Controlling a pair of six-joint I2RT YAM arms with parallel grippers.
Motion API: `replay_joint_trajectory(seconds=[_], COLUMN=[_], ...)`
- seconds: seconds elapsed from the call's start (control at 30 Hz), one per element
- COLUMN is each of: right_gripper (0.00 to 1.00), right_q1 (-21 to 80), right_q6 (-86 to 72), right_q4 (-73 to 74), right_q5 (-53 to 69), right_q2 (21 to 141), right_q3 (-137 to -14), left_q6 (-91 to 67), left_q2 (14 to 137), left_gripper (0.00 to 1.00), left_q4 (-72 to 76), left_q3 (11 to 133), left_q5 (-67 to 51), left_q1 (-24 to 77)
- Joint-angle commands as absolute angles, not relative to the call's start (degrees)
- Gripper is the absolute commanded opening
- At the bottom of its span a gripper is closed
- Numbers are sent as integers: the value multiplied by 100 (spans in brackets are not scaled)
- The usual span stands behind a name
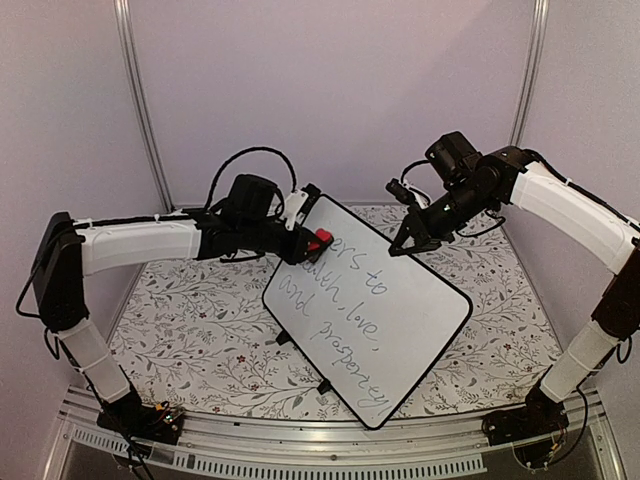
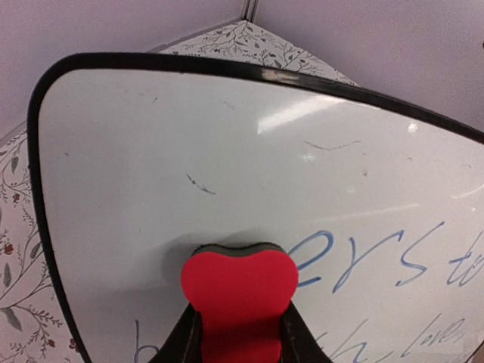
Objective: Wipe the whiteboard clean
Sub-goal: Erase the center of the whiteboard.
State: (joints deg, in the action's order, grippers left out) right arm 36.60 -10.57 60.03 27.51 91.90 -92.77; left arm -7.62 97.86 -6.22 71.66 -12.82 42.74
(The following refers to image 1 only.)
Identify red whiteboard eraser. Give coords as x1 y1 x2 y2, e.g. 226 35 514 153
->
307 229 334 252

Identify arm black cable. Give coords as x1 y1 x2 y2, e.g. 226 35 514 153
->
207 146 301 211
399 158 431 187

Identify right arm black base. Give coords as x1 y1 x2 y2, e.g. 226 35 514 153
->
481 384 569 470

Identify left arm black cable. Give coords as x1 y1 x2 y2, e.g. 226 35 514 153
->
207 146 301 211

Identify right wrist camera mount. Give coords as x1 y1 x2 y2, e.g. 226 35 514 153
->
385 178 431 209

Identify right aluminium frame post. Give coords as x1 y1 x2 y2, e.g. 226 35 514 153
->
509 0 550 146

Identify left aluminium frame post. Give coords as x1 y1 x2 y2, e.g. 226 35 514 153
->
113 0 174 211

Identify aluminium front rail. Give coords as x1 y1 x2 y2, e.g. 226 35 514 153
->
43 387 627 479

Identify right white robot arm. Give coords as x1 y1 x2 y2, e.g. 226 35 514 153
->
386 131 639 436

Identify aluminium frame post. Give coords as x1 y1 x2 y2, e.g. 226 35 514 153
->
509 0 550 146
113 0 174 211

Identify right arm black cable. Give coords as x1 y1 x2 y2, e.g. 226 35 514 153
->
399 158 431 187

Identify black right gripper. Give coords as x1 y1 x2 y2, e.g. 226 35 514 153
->
388 180 494 258

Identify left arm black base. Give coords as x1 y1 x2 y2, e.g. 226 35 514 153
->
97 390 185 445

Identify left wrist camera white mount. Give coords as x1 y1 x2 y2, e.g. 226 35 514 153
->
280 183 321 231

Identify white whiteboard black frame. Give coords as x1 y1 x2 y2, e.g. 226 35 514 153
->
263 195 472 430

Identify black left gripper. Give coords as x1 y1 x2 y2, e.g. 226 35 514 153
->
241 220 327 267

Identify black whiteboard stand foot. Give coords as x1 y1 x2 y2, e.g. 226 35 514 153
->
276 331 291 346

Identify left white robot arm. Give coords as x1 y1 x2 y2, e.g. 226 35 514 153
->
30 174 333 434

